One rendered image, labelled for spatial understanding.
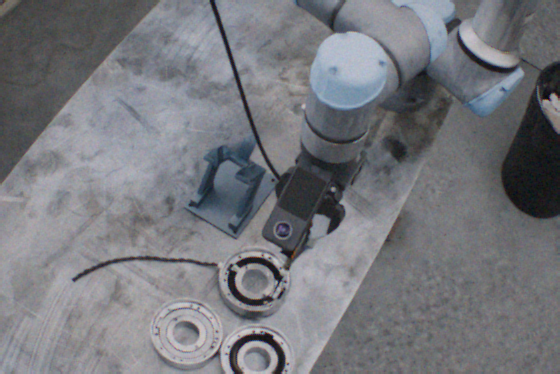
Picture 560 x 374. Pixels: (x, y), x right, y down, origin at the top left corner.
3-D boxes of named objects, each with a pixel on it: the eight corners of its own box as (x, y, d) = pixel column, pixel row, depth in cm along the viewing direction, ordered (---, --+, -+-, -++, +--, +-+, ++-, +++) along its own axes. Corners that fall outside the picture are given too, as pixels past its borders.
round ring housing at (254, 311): (300, 278, 115) (304, 267, 112) (267, 332, 110) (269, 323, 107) (240, 246, 117) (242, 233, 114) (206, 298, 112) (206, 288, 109)
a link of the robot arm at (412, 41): (388, -29, 86) (328, 7, 81) (460, 24, 82) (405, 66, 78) (377, 12, 92) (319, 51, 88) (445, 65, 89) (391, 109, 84)
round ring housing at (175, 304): (140, 353, 106) (138, 344, 103) (169, 296, 112) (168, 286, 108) (205, 383, 105) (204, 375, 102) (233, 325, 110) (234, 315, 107)
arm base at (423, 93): (375, 38, 143) (385, 5, 134) (444, 73, 140) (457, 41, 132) (343, 88, 135) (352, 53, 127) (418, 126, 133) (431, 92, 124)
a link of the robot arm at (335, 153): (351, 156, 82) (286, 120, 84) (344, 178, 86) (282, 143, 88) (381, 111, 86) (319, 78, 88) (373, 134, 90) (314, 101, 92)
